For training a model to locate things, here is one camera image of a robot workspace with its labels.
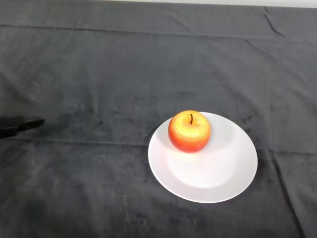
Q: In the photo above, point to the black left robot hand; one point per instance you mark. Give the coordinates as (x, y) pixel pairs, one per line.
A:
(15, 126)

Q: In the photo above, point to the red yellow apple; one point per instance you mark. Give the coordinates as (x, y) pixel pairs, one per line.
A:
(189, 132)

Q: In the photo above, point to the white round plate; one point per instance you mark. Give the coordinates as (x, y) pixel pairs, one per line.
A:
(205, 171)

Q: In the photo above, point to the black cloth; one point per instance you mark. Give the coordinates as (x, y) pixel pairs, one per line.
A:
(123, 62)

